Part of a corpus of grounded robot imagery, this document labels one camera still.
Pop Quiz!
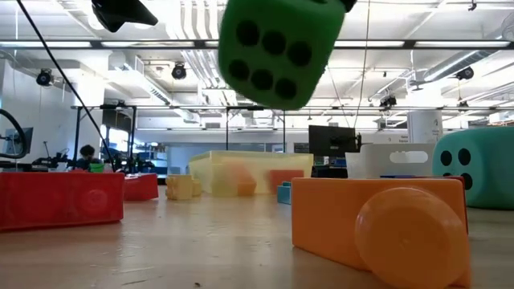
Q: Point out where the black overhead beam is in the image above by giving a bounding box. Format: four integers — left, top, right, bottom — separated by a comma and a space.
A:
0, 38, 514, 51

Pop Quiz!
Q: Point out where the green foam die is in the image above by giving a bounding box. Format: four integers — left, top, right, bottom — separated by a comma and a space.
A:
218, 0, 347, 112

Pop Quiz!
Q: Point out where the person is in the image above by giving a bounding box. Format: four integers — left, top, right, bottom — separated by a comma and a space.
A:
75, 144, 102, 172

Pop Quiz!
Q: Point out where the orange brick with round disc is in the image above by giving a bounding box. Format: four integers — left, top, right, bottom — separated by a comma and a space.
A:
291, 177, 471, 289

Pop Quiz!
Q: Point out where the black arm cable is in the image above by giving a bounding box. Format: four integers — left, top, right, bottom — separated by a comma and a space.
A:
15, 0, 116, 170

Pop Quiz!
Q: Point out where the blue square toy brick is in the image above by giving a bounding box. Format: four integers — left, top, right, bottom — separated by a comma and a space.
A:
276, 181, 293, 206

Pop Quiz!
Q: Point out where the white pillar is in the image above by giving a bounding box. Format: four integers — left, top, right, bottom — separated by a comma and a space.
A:
407, 82, 444, 146

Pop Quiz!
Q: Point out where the blue screen monitor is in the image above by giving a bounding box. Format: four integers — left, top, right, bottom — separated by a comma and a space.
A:
4, 127, 35, 156

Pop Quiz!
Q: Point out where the black monitor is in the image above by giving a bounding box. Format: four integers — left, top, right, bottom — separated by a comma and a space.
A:
308, 124, 359, 158

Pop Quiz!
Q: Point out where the red stepped toy brick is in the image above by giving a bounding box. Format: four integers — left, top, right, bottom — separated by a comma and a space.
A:
123, 173, 160, 201
0, 171, 125, 233

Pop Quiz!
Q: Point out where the white plastic bin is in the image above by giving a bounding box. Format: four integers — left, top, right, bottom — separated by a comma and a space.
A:
345, 143, 437, 180

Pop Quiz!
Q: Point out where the black rack frame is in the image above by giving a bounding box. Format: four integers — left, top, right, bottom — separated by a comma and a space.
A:
225, 105, 287, 153
71, 104, 137, 169

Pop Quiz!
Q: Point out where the silver ventilation duct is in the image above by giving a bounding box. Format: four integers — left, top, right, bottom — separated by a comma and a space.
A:
248, 108, 284, 126
421, 50, 499, 83

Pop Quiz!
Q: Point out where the yellow translucent plastic bin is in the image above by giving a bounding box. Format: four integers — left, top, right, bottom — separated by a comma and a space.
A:
188, 150, 315, 197

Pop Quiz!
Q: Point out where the thick black cable loop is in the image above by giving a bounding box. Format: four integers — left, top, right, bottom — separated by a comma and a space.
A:
0, 108, 30, 160

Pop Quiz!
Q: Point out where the orange red toy brick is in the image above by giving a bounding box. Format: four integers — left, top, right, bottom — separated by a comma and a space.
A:
236, 180, 258, 197

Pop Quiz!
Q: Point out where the grey round fan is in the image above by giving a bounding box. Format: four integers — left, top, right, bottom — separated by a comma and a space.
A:
500, 10, 514, 43

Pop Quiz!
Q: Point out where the teal foam die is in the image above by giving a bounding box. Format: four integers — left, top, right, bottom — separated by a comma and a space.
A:
431, 126, 514, 210

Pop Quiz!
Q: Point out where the thin hanging wire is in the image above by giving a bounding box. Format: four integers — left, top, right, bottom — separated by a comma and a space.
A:
352, 0, 371, 129
326, 66, 343, 126

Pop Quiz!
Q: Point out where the black ceiling spotlight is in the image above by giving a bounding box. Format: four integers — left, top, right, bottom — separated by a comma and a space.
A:
455, 66, 475, 81
35, 67, 55, 88
170, 63, 188, 81
379, 95, 398, 112

